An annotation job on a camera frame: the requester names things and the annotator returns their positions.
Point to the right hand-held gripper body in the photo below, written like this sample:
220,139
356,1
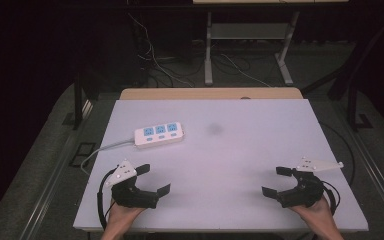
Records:
305,193

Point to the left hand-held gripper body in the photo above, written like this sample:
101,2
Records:
133,197

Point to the white power strip blue sockets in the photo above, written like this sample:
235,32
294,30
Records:
159,135

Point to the person's left hand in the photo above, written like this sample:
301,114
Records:
121,215

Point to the person's right hand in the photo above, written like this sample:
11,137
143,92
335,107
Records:
318,215

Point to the black metal stand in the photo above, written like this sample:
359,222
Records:
78,100
355,106

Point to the grey metal desk frame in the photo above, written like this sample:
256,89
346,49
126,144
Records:
250,31

